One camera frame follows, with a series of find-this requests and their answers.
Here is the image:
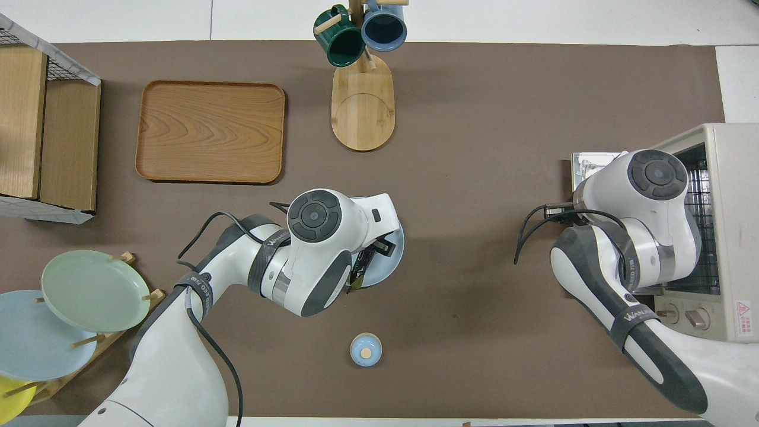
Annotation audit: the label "dark green mug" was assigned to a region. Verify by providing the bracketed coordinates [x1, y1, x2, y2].
[313, 5, 366, 68]

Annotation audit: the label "black wire shelf wooden boards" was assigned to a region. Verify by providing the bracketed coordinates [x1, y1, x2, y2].
[0, 13, 101, 225]

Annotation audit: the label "wooden plate rack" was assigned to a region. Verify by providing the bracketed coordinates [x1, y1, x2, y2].
[0, 252, 167, 407]

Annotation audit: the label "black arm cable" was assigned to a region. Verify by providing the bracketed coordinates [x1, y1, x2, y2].
[177, 202, 291, 427]
[514, 205, 629, 267]

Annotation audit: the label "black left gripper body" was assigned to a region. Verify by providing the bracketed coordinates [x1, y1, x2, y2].
[366, 234, 396, 259]

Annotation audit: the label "brown table mat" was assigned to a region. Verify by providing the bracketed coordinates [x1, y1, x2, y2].
[0, 40, 727, 419]

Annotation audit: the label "wooden mug tree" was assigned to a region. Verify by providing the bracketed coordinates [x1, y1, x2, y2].
[314, 0, 410, 152]

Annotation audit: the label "white toaster oven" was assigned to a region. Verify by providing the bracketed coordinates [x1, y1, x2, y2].
[646, 123, 759, 343]

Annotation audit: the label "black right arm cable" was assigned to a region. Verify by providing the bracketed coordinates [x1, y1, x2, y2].
[514, 205, 629, 267]

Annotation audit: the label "pale green plate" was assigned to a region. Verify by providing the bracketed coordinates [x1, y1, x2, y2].
[41, 250, 152, 333]

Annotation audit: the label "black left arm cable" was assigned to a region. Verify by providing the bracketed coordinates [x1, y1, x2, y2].
[177, 202, 291, 427]

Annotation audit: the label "blue mug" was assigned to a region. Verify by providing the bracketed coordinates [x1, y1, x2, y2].
[361, 0, 409, 52]

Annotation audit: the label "light blue oven plate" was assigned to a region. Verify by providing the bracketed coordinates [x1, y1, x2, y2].
[350, 219, 406, 288]

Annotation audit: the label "wooden serving tray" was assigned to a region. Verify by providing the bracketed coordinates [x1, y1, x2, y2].
[135, 81, 286, 184]

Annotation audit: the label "light blue racked plate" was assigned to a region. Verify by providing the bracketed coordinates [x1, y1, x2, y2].
[0, 289, 98, 382]

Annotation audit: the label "yellow plate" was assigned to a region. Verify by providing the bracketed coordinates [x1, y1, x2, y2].
[0, 375, 37, 420]

